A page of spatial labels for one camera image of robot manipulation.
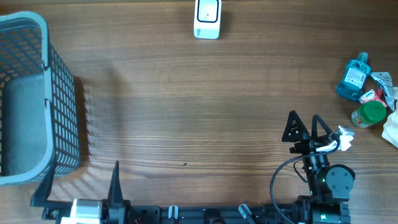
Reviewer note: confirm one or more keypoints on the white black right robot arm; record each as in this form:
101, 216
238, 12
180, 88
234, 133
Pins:
329, 185

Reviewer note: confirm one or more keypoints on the black mounting rail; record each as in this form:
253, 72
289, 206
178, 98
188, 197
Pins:
217, 214

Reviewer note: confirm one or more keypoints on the red tissue packet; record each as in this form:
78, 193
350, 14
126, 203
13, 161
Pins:
371, 95

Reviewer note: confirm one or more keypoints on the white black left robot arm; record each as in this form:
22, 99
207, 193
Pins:
113, 209

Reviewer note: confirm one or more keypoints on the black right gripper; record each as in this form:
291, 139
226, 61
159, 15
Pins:
310, 142

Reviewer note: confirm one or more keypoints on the grey plastic basket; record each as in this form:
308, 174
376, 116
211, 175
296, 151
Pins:
39, 121

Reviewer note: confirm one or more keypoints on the beige bread bag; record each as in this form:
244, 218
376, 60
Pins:
390, 127

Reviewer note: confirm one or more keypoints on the green lid jar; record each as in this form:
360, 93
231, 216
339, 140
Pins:
369, 114

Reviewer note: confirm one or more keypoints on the white barcode scanner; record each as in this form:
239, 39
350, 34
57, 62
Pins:
207, 19

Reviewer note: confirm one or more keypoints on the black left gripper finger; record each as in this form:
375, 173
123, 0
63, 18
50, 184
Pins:
115, 196
40, 196

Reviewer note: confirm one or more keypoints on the black red snack packet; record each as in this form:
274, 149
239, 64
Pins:
384, 82

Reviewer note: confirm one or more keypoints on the blue mouthwash bottle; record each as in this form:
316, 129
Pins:
356, 73

